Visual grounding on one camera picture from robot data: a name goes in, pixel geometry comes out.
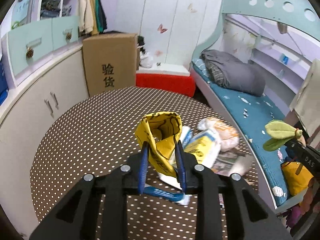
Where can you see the crumpled newspaper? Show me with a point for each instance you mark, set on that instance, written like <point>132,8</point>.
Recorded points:
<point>230,162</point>

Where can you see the white lower cabinet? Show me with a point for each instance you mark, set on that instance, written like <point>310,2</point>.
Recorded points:
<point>26,115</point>

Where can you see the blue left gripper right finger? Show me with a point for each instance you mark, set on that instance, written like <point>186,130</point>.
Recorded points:
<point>180,169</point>

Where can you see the teal bed mattress cover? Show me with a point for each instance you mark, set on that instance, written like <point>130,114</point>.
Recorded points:
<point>250,114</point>

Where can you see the orange white plastic bag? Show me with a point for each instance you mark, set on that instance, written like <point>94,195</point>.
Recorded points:
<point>228,134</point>

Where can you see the brown cardboard box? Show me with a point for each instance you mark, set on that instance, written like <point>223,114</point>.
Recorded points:
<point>110,61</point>

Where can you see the grey folded duvet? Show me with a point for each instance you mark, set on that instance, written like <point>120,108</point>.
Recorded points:
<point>227,71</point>

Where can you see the beige hanging shirt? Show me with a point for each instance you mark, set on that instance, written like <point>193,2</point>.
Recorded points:
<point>306,102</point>

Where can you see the red storage bench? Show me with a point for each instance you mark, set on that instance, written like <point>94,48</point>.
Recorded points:
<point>170,77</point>

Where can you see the mint drawer cabinet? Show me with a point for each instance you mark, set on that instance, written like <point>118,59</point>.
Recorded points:
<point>29,43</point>

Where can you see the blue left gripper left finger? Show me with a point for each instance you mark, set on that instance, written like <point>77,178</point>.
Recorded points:
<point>143,167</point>

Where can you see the green plush leaf toy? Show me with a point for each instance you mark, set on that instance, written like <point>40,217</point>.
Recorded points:
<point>280,133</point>

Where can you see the hanging clothes bundle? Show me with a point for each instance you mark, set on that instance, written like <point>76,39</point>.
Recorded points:
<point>92,18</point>

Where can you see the yellow cushion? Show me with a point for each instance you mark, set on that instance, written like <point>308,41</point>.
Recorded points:
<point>296,183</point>

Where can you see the light blue plaid pillow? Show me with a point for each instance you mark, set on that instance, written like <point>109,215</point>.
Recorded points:
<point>200,67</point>

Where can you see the yellow paper bag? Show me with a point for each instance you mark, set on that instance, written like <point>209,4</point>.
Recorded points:
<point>162,131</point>

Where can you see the brown polka dot tablecloth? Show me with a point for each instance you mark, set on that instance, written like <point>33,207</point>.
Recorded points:
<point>98,135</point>

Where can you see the blue white medicine box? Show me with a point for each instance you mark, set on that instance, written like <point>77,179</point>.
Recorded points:
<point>205,146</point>

